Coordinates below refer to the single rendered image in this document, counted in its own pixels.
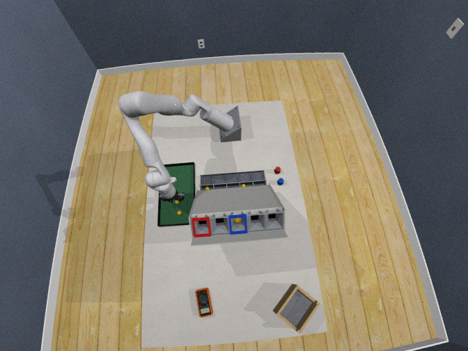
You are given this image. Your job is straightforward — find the orange digital multimeter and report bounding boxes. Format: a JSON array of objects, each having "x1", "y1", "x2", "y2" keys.
[{"x1": 195, "y1": 288, "x2": 213, "y2": 318}]

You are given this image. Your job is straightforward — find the wooden crate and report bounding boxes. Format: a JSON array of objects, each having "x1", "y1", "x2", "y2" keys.
[{"x1": 273, "y1": 284, "x2": 320, "y2": 334}]

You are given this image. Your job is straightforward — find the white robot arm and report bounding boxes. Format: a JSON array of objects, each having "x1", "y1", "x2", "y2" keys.
[{"x1": 119, "y1": 91, "x2": 234, "y2": 199}]

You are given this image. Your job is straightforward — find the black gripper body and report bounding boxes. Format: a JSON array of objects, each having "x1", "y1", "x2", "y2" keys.
[{"x1": 164, "y1": 189, "x2": 179, "y2": 201}]

